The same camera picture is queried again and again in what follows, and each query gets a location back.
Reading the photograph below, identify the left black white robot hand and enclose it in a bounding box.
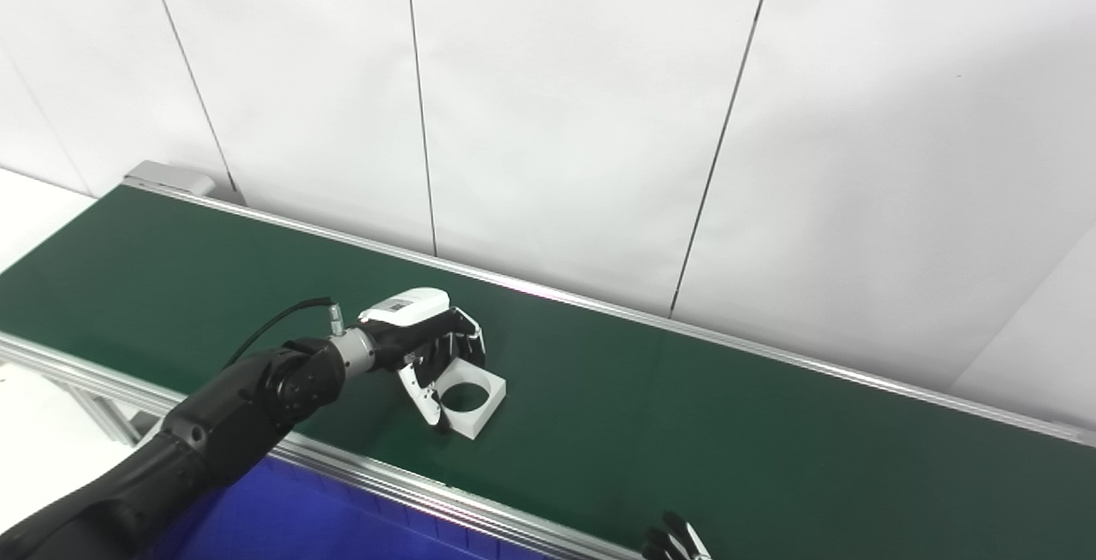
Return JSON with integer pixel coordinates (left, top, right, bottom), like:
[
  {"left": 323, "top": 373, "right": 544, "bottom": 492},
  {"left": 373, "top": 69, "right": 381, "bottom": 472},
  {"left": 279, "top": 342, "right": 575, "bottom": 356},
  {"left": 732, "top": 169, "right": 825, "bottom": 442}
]
[{"left": 358, "top": 286, "right": 487, "bottom": 432}]

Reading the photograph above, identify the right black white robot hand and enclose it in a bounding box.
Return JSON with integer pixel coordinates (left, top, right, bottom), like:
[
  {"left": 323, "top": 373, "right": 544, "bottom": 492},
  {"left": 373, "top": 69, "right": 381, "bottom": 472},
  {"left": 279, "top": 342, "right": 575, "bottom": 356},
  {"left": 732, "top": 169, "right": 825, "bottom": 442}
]
[{"left": 642, "top": 510, "right": 712, "bottom": 560}]

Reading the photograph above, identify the white square part round hole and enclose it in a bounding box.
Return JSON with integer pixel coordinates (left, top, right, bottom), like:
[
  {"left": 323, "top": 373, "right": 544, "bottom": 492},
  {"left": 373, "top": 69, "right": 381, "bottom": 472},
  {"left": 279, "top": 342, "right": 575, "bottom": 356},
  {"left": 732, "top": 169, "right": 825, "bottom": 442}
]
[{"left": 432, "top": 360, "right": 507, "bottom": 439}]

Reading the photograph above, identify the green conveyor belt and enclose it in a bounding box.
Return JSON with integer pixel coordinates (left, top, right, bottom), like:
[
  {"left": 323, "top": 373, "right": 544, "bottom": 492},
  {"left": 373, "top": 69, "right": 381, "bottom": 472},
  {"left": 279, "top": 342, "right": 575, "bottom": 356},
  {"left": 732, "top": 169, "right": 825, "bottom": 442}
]
[
  {"left": 0, "top": 175, "right": 1096, "bottom": 560},
  {"left": 0, "top": 185, "right": 1096, "bottom": 560}
]

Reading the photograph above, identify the blue plastic bin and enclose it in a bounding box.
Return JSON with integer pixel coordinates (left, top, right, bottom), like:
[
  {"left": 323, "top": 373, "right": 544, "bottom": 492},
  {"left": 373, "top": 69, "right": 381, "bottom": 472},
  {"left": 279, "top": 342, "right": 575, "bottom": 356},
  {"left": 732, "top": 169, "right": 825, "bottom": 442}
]
[{"left": 146, "top": 456, "right": 549, "bottom": 560}]

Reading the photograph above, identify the grey conveyor end housing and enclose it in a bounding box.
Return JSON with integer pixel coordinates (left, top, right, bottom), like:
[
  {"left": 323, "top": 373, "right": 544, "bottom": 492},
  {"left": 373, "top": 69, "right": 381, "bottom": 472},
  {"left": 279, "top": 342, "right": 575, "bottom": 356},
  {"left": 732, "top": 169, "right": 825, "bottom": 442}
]
[{"left": 124, "top": 160, "right": 217, "bottom": 198}]

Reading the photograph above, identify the aluminium conveyor leg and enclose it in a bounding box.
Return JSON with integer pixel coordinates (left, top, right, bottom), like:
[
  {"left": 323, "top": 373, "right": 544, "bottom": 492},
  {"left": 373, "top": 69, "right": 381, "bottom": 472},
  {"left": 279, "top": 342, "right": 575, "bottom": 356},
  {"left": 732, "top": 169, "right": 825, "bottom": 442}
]
[{"left": 67, "top": 382, "right": 165, "bottom": 450}]

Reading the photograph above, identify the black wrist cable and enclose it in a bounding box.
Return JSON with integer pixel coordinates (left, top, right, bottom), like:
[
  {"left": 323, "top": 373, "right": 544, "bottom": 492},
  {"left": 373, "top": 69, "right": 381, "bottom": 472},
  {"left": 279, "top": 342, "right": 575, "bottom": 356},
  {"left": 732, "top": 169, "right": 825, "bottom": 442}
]
[{"left": 224, "top": 297, "right": 348, "bottom": 369}]

